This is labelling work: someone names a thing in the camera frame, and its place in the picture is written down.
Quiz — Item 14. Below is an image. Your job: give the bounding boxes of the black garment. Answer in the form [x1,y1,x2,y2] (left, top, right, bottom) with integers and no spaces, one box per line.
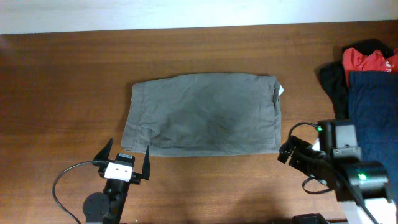
[318,39,394,119]

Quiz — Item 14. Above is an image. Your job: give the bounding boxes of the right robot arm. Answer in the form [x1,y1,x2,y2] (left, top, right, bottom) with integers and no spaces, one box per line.
[278,120,397,223]

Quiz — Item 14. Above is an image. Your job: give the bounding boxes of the grey shorts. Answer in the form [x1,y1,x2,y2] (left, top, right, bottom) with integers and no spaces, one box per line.
[121,73,284,157]

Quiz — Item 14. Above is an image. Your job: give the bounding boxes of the navy blue garment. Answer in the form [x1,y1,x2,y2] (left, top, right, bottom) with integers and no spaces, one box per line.
[348,71,397,202]

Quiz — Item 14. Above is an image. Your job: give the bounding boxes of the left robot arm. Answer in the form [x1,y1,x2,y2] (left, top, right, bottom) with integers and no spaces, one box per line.
[82,139,150,224]

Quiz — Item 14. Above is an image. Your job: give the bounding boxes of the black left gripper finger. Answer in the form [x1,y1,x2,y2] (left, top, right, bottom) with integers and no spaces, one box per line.
[142,146,151,180]
[93,138,113,161]

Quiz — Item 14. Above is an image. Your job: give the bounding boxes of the red garment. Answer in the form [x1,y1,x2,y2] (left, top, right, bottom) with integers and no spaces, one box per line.
[342,48,397,86]

